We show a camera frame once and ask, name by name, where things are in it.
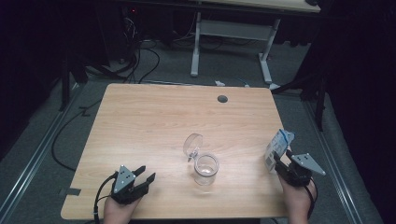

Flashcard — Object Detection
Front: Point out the person's left hand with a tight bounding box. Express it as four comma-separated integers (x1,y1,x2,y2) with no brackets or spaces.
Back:
103,196,142,224

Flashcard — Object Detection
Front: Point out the person's right hand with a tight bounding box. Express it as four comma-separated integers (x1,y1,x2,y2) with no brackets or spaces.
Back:
277,175,318,224

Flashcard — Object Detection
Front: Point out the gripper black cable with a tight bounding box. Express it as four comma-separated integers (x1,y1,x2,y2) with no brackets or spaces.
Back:
92,173,119,224
305,178,318,219

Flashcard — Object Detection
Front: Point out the dark computer tower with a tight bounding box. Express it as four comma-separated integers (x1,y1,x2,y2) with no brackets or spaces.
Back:
120,4,145,63

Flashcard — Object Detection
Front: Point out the white and blue carton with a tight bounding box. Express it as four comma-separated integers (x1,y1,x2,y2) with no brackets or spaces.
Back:
263,128,295,174

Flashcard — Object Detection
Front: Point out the grey tape strip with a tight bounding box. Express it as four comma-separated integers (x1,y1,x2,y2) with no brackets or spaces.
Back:
58,187,82,197

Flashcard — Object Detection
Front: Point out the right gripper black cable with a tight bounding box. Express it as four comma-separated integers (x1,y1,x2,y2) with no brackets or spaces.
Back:
305,178,318,219

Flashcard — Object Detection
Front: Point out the black floor cable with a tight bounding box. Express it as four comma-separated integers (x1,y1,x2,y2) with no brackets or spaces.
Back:
50,98,105,173

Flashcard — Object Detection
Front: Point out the thin blue cable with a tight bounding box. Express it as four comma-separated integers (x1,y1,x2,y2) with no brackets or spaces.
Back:
235,77,251,89

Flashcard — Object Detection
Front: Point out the black stand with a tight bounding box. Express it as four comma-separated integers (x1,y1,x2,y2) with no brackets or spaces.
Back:
58,55,90,112
270,60,330,133

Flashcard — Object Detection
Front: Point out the black cable bundle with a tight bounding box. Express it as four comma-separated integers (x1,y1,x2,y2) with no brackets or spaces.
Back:
87,14,162,85

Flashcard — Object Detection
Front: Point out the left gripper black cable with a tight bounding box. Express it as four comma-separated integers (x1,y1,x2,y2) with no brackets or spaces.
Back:
92,173,119,224

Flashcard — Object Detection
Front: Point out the clear glass jar with lid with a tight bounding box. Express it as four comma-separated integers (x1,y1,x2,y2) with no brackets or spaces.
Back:
182,133,220,187

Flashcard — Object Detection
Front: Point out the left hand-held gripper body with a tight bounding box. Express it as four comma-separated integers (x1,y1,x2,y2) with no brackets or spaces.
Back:
110,164,149,205

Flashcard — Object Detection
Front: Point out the white metal-legged desk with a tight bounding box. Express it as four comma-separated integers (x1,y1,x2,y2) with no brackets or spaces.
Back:
190,0,322,91

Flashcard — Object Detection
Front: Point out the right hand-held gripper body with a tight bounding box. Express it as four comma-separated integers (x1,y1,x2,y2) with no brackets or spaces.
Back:
275,152,327,188

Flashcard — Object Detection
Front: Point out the metal floor rail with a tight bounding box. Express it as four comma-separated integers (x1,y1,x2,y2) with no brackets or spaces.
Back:
0,83,86,219
303,98,364,224

